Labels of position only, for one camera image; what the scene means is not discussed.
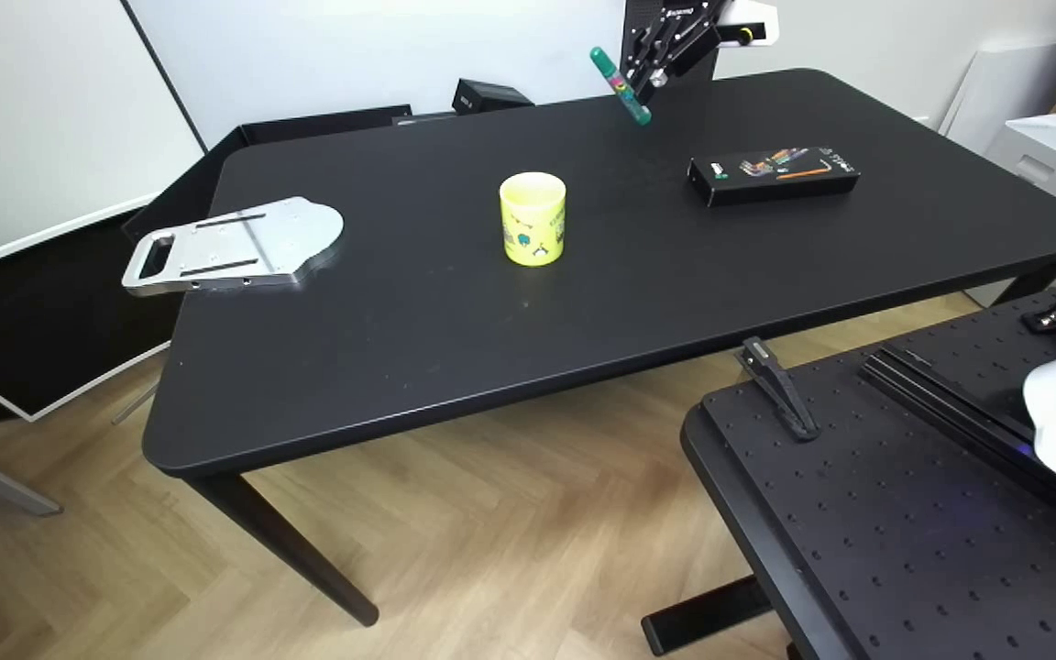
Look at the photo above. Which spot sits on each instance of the grey flat stand plate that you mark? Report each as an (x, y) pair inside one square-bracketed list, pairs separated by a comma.
[(245, 244)]

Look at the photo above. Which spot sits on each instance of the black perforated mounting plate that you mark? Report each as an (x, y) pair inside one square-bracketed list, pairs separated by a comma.
[(919, 538)]

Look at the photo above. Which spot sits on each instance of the black table leg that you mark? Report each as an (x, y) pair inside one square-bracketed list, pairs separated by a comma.
[(283, 551), (1029, 285)]

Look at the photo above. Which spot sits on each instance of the white leaning panel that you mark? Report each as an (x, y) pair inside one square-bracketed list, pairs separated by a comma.
[(1007, 79)]

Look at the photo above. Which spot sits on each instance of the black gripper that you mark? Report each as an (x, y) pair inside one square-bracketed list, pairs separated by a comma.
[(674, 24)]

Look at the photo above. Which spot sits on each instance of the black panel with white frame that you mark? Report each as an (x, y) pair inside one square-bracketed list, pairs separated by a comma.
[(36, 331)]

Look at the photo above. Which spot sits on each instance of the black long tray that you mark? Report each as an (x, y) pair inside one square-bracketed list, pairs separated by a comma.
[(320, 126)]

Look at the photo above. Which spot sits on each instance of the black clamp lever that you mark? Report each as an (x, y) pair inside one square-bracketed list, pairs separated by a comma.
[(778, 391)]

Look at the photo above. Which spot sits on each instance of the small black box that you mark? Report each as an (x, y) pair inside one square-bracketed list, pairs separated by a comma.
[(492, 95)]

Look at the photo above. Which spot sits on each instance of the green marker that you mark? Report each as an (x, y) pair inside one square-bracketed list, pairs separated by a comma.
[(608, 76)]

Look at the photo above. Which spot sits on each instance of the green cup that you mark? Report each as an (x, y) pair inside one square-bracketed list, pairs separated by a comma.
[(533, 221)]

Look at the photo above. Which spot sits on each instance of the whiteboard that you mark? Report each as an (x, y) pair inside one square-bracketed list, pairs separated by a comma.
[(369, 57)]

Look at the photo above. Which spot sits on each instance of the black printed cardboard box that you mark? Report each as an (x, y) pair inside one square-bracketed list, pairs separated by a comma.
[(770, 172)]

